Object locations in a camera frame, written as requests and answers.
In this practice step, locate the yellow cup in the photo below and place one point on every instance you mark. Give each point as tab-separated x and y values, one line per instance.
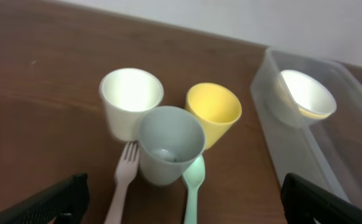
216	107

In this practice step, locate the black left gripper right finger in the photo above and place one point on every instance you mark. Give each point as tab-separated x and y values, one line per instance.
305	202

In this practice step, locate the white bowl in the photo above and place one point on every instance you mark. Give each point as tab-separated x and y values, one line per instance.
292	89

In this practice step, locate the white cup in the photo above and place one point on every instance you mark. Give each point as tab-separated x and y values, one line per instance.
127	95

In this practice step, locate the mint green plastic spoon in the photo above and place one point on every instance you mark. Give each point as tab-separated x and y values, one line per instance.
193	178

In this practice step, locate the grey cup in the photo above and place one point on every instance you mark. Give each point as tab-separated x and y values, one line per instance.
169	139

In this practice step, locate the clear plastic container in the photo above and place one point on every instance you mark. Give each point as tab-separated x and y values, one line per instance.
327	153

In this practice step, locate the yellow bowl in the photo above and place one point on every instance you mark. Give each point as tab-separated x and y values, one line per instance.
309	114

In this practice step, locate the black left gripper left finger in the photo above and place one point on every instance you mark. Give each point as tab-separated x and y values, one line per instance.
64	202

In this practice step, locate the pink plastic fork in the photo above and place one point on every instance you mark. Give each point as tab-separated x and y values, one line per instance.
125	173

